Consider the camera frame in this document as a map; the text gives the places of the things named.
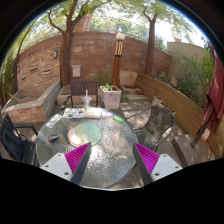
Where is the left tree trunk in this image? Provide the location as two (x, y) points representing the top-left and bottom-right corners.
(48, 0), (88, 86)

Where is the round glass patio table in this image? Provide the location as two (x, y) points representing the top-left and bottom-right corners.
(36, 112), (138, 188)

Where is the white square planter with plant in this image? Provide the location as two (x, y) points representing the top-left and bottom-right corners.
(99, 86), (121, 110)

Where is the black metal chair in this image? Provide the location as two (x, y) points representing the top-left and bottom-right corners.
(0, 114), (38, 165)

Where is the watercolor paint palette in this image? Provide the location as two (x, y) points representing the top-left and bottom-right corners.
(63, 108), (84, 118)

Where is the right tree trunk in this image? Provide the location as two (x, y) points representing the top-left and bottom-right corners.
(143, 8), (158, 76)

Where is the black computer mouse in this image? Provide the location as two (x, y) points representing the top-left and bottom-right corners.
(48, 134), (59, 143)

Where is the wooden garden lamp post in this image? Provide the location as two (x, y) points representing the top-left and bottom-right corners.
(111, 33), (125, 86)

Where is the patterned card on table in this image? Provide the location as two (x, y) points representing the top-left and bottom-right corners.
(46, 114), (62, 128)

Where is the round green pink mouse pad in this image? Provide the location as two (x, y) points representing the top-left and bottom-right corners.
(67, 123), (101, 147)

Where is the stone umbrella base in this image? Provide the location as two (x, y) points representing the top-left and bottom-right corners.
(172, 133), (215, 167)

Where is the tree trunk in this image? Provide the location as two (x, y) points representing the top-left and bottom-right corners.
(48, 0), (88, 86)
(143, 8), (158, 76)

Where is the grey wicker patio chair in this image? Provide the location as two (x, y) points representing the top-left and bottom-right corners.
(126, 105), (175, 152)

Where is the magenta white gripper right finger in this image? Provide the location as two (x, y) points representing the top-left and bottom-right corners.
(133, 143), (182, 185)

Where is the white open book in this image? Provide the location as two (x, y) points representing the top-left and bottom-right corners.
(83, 107), (103, 119)

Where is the clear plastic cup with straw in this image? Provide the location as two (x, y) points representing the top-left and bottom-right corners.
(82, 93), (92, 109)

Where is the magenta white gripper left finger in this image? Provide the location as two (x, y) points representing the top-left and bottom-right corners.
(41, 142), (91, 185)

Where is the red folded patio umbrella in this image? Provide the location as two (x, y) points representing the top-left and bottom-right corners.
(190, 47), (224, 147)

